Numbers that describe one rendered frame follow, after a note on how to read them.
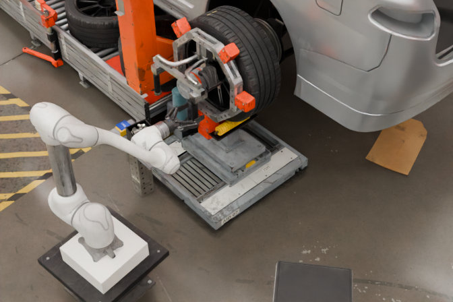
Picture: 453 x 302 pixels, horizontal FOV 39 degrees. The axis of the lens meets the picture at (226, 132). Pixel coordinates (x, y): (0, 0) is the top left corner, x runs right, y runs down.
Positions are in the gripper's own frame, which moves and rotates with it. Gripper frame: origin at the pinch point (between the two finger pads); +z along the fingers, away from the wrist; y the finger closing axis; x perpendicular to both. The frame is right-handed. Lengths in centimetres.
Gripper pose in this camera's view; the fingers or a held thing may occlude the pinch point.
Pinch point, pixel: (194, 111)
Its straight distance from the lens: 351.1
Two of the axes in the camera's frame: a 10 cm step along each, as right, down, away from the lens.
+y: 6.7, 5.0, -5.4
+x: 0.0, -7.4, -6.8
